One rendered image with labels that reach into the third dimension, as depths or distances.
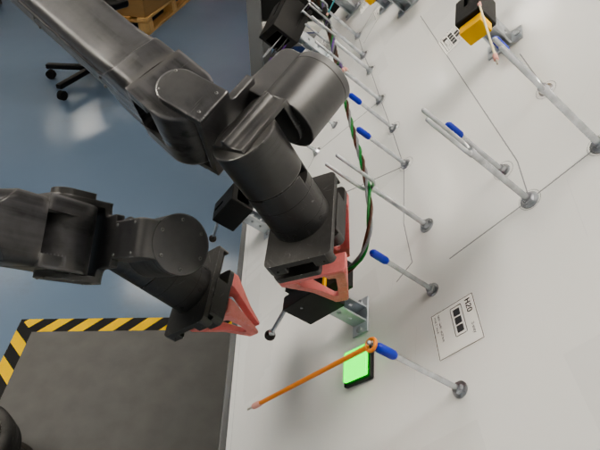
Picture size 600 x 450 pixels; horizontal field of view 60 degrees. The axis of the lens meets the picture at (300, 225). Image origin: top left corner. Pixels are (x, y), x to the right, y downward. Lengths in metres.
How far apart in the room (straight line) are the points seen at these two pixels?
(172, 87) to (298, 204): 0.14
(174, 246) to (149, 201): 2.14
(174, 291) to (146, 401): 1.32
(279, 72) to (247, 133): 0.07
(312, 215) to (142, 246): 0.15
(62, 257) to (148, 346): 1.50
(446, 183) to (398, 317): 0.16
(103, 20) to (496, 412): 0.47
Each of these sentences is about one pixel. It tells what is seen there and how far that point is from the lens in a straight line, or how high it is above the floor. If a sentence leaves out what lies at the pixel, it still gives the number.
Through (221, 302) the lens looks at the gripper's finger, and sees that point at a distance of 0.57.
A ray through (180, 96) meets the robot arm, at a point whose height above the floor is 1.36.
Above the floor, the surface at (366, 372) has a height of 1.09.
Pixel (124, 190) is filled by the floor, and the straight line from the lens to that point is 2.73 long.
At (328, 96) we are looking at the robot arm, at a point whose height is 1.35.
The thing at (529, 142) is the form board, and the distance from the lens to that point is 0.56.
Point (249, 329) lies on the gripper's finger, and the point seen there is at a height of 1.05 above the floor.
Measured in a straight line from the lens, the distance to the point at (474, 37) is 0.65.
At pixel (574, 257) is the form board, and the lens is 0.46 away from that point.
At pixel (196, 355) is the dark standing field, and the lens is 1.93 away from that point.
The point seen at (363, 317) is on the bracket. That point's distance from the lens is 0.60.
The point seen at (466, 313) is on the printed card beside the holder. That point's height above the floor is 1.18.
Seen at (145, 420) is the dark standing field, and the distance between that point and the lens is 1.83.
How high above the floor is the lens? 1.55
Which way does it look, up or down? 41 degrees down
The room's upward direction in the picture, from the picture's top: straight up
